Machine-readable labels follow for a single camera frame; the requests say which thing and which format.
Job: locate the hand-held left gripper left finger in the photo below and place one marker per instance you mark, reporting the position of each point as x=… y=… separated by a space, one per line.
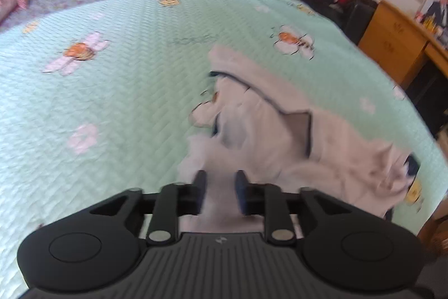
x=201 y=194

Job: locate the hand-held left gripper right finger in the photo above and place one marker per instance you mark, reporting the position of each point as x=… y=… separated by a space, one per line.
x=240 y=194

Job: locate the white shirt with navy trim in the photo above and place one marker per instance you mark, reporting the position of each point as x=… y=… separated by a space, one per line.
x=273 y=134

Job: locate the green quilted bee blanket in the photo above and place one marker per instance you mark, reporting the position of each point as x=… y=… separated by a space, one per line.
x=122 y=103

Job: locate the black bag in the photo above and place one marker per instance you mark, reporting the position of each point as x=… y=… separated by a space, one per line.
x=358 y=20

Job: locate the wooden desk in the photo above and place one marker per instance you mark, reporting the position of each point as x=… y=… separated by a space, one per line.
x=392 y=39

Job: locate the portrait poster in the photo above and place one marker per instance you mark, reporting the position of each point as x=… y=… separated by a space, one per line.
x=437 y=11

